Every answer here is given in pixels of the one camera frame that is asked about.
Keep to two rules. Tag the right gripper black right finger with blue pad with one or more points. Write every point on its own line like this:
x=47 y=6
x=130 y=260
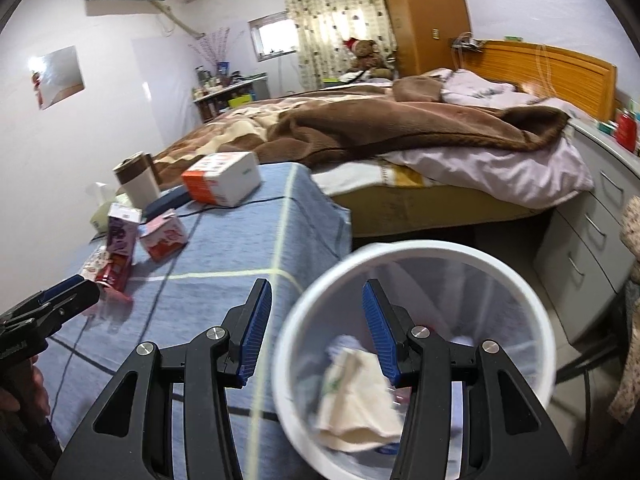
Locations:
x=507 y=433

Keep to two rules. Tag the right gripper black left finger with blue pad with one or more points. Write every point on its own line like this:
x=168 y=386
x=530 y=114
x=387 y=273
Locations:
x=126 y=434

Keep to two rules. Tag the crumpled beige paper trash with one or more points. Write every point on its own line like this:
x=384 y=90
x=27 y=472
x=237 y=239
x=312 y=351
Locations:
x=356 y=411

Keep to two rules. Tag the white round trash bin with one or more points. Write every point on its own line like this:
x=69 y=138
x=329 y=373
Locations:
x=461 y=330

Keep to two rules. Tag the person's left hand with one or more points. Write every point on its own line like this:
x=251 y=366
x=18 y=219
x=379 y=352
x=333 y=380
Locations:
x=27 y=391

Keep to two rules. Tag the red crushed soda can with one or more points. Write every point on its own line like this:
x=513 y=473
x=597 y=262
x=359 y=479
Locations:
x=115 y=272

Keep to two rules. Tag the green tissue pack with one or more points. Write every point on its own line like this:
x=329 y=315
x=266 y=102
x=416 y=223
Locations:
x=105 y=195

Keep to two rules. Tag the pink white small carton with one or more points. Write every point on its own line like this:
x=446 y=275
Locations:
x=163 y=236

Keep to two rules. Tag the purple white milk carton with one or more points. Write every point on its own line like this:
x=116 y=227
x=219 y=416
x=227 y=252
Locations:
x=122 y=230

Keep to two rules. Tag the blue plaid tablecloth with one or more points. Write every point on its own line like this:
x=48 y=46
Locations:
x=287 y=232

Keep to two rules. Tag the yellow bed mattress base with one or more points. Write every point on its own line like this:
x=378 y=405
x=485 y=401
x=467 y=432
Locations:
x=385 y=199

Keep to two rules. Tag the dark blue flat case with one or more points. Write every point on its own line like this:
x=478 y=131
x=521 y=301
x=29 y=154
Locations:
x=171 y=199

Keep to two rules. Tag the white orange tissue box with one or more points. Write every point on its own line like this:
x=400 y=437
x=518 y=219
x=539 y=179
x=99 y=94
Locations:
x=223 y=179

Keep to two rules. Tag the white brown lidded cup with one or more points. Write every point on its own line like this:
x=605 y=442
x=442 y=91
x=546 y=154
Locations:
x=137 y=177

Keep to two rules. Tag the grey drawer cabinet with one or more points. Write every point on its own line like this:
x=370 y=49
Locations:
x=582 y=263

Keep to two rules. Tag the pink bed quilt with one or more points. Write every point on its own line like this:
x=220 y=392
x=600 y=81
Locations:
x=536 y=180

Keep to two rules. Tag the brown fleece blanket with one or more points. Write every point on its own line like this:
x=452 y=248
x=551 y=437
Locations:
x=322 y=128

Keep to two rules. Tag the floral fabric garment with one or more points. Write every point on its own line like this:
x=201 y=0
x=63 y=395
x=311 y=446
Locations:
x=627 y=395

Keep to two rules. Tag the cluttered white shelf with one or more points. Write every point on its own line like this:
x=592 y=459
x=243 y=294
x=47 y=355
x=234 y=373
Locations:
x=222 y=89

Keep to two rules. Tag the brown teddy bear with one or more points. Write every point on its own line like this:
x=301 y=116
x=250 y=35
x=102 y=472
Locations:
x=367 y=59

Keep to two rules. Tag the red bottle on cabinet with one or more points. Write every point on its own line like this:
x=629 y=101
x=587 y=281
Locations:
x=626 y=131

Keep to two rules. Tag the orange wooden headboard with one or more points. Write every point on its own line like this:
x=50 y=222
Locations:
x=580 y=79

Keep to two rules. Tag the orange wooden wardrobe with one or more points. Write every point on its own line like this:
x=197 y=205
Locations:
x=424 y=31

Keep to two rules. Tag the patterned window curtain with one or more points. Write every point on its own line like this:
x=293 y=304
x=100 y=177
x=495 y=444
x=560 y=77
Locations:
x=323 y=28

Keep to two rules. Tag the wall mirror poster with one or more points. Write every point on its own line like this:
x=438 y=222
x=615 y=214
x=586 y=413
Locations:
x=55 y=76

